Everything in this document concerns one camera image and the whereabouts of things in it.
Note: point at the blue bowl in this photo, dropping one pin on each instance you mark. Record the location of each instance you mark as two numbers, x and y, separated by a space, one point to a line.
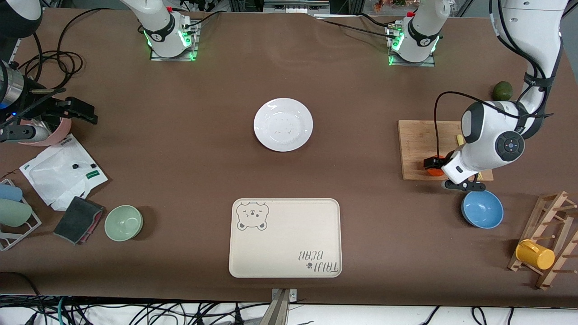
482 210

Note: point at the dark green avocado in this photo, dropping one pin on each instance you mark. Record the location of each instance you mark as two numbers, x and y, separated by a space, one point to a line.
502 91

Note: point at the white round plate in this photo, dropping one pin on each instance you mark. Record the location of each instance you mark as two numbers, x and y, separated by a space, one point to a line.
283 124

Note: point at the pale green bowl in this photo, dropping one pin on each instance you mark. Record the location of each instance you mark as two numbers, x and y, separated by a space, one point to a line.
123 222

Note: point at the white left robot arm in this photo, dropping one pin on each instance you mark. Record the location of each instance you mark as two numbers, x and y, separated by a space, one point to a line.
533 27

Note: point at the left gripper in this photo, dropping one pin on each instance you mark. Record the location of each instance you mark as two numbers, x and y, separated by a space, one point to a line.
434 162

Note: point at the wooden cup rack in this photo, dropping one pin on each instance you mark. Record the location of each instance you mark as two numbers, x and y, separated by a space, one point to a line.
548 212

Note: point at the bamboo cutting board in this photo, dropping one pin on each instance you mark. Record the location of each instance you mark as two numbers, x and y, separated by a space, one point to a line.
417 144

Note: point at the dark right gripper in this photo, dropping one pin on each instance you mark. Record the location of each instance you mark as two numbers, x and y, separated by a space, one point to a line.
39 106

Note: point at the dark grey folded cloth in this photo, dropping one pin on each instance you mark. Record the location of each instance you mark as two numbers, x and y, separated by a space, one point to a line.
78 220

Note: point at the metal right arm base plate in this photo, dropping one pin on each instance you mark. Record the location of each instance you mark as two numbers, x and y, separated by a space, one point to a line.
194 49

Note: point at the white plastic pouch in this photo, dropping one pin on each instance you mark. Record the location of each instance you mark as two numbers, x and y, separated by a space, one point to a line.
56 174

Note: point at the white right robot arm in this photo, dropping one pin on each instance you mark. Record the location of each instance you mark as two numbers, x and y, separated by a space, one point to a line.
158 22

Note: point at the grey metal frame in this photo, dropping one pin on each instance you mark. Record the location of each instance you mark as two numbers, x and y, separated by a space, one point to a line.
295 5

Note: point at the yellow cup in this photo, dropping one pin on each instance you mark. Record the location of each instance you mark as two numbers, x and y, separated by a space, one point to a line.
535 255

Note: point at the cream tray with bear print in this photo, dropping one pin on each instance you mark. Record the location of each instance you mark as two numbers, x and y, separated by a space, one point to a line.
285 243

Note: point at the pale green cup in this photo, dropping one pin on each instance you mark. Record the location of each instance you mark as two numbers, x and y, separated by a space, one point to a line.
13 213

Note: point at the orange fruit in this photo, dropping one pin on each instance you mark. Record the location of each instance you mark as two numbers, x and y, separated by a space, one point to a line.
435 172

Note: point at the light blue cup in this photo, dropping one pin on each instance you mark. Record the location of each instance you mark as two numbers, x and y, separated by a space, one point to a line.
9 192

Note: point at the pink bowl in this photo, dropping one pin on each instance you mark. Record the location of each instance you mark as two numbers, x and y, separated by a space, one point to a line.
56 135

